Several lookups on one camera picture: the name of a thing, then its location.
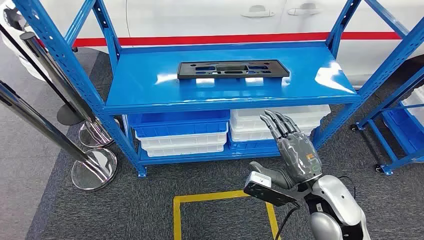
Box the thick black camera cable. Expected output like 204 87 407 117
274 203 301 240

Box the black stanchion post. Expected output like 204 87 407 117
0 23 85 127

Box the yellow floor tape square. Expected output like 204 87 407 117
172 190 282 240

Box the black plastic slotted part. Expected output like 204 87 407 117
177 59 291 80

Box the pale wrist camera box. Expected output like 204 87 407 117
245 171 273 190

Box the chrome stanchion post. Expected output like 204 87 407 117
0 80 118 192
19 32 120 149

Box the blue plastic bin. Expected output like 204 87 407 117
382 107 424 155
227 132 282 153
128 110 231 138

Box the blue wheeled shelf rack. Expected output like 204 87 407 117
351 66 424 176

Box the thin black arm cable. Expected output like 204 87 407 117
337 176 357 200

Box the blue metal shelf rack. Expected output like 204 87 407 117
13 0 424 178

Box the white car with red stripe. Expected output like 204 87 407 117
0 0 424 87

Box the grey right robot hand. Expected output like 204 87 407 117
250 110 323 190

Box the black camera mounting bracket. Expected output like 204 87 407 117
243 181 307 208

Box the white car door handle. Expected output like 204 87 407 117
240 4 276 18
287 3 322 16

